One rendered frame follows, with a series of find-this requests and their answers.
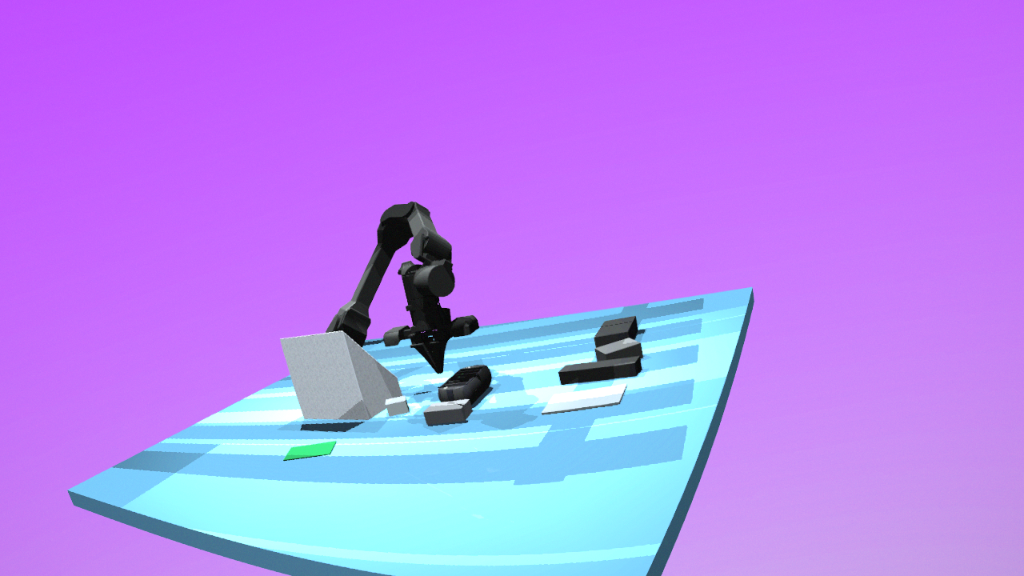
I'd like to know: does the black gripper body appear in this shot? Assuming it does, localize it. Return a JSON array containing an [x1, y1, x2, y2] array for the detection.
[[383, 297, 479, 347]]

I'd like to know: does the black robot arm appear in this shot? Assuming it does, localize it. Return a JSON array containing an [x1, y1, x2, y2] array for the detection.
[[326, 202, 455, 348]]

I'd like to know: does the dark grey controller unit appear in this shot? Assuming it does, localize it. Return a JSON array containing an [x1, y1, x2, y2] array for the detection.
[[438, 365, 490, 405]]

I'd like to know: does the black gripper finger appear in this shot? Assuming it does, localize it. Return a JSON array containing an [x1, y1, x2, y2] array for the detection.
[[430, 335, 453, 374], [410, 336, 439, 374]]

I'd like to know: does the flat green rectangular plate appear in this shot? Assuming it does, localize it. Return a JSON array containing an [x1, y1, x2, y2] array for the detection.
[[283, 441, 337, 461]]

